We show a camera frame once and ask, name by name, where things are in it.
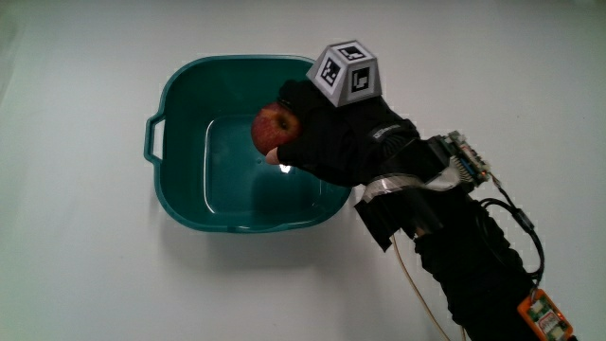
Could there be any person's right hand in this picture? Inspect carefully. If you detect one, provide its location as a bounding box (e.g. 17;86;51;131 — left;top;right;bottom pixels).
264;40;422;188

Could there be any red apple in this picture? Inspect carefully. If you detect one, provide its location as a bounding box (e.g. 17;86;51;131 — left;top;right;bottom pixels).
250;101;303;156

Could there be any green plastic basin plate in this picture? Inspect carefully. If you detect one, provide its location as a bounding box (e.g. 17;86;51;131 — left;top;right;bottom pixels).
143;54;353;234

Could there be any person's right forearm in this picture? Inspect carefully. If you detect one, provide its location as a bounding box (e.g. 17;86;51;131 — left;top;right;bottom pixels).
353;135;579;341

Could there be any green circuit board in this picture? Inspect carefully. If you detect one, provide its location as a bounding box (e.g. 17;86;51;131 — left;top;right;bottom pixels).
433;130;492;193

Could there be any orange sensor module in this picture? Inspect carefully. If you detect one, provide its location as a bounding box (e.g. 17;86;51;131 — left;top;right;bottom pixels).
516;288;575;341

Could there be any thin tan wire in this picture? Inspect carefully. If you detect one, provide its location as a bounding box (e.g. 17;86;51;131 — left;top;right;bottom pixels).
389;233;468;341

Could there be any black cable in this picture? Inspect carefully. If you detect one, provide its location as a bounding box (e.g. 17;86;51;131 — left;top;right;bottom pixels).
477;182;546;286

